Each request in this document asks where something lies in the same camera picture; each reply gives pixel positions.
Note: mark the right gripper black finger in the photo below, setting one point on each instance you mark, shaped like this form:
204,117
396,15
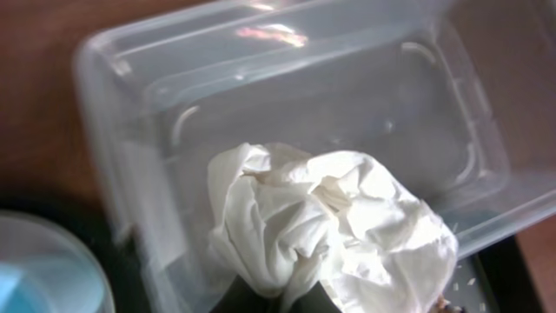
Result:
240,298

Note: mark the white tissue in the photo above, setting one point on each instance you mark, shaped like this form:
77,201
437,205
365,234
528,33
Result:
287,221

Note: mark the blue plastic cup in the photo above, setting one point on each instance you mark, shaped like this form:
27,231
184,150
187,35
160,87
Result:
46,269

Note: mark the food leftovers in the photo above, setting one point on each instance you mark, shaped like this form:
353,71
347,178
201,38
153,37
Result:
442,305

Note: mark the round black tray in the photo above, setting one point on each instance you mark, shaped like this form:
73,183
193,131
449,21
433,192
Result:
119,262

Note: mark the black rectangular tray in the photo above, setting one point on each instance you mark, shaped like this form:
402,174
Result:
494,279

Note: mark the clear plastic bin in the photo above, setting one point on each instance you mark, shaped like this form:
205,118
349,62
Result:
456,98

